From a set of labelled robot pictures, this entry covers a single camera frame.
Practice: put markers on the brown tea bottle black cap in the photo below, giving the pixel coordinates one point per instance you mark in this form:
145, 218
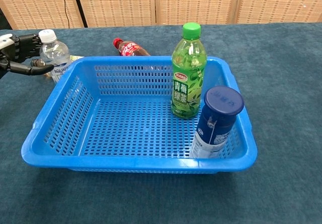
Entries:
38, 63

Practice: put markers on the teal table mat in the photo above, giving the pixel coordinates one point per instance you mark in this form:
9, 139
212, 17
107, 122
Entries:
276, 83

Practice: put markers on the red-capped cola bottle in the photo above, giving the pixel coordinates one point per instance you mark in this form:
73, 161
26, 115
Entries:
129, 48

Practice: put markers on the green tea bottle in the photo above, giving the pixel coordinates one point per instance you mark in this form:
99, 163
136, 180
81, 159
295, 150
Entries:
188, 83

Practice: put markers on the blue plastic perforated basket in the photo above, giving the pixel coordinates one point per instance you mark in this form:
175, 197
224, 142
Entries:
135, 131

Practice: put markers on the blue-capped white bottle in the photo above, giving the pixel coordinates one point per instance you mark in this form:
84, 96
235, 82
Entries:
216, 123

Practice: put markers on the black tripod stand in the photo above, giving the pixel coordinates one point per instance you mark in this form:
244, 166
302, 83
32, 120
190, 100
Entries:
79, 5

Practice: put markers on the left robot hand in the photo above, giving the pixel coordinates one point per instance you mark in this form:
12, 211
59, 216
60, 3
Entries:
22, 46

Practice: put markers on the clear water bottle white cap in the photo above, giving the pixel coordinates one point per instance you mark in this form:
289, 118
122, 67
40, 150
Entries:
56, 53

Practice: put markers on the bamboo folding screen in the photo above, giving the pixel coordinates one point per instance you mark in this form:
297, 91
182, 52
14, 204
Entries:
196, 2

